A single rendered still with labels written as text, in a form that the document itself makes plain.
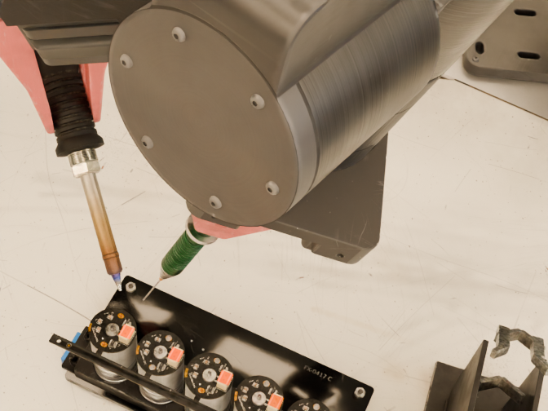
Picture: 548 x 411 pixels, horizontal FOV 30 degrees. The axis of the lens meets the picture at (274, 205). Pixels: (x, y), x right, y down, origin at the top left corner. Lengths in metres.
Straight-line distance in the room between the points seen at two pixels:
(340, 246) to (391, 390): 0.27
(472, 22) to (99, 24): 0.11
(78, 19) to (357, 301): 0.36
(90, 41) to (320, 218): 0.09
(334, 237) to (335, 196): 0.02
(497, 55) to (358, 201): 0.41
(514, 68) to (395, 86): 0.50
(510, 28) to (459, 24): 0.48
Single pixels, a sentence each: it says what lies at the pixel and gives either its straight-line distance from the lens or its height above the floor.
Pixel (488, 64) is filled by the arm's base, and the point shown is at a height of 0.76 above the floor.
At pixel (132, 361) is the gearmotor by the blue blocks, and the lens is 0.56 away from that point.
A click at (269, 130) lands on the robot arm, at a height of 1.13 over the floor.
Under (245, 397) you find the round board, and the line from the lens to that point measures 0.53.
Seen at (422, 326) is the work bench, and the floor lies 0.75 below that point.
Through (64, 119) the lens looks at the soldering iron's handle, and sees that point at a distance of 0.52.
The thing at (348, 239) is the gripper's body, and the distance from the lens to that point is 0.34.
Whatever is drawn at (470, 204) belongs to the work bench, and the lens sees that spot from 0.68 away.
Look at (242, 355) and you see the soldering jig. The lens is 0.59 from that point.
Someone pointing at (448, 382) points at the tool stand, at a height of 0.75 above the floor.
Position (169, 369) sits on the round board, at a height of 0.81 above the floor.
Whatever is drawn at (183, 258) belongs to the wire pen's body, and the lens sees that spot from 0.46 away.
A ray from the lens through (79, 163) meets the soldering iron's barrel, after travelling 0.52.
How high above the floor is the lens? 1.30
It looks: 59 degrees down
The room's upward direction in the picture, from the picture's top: 9 degrees clockwise
